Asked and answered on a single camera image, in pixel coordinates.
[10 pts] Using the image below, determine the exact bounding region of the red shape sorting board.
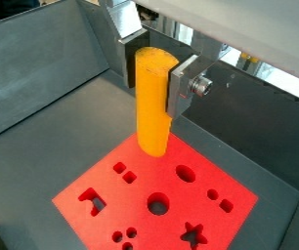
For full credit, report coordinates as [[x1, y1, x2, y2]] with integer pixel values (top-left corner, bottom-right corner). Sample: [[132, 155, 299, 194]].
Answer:
[[53, 136, 259, 250]]

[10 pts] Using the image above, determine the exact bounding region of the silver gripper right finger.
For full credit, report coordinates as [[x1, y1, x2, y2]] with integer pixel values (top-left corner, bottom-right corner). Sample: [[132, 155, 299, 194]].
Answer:
[[167, 31, 228, 118]]

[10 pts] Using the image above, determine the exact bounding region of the grey bin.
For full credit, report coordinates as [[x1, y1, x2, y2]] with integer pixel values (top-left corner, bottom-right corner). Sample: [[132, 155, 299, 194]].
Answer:
[[0, 0, 299, 250]]

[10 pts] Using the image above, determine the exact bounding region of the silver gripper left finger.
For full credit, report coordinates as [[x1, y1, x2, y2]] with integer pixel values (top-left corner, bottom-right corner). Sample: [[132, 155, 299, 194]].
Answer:
[[99, 0, 149, 88]]

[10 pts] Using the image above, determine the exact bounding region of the yellow oval peg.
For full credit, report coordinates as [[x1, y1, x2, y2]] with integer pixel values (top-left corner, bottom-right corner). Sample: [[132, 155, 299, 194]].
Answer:
[[136, 47, 179, 157]]

